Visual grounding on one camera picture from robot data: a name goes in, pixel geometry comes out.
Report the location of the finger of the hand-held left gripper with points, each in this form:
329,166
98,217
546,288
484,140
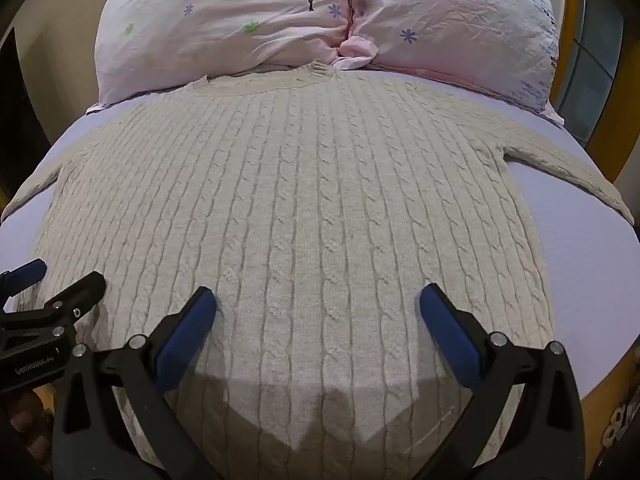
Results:
26,275
75,300

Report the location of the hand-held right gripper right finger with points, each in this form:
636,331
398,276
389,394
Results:
450,332

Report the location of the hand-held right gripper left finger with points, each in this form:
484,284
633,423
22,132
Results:
187,330

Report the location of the pink floral pillow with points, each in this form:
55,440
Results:
220,25
460,25

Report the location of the window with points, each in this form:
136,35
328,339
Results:
597,45

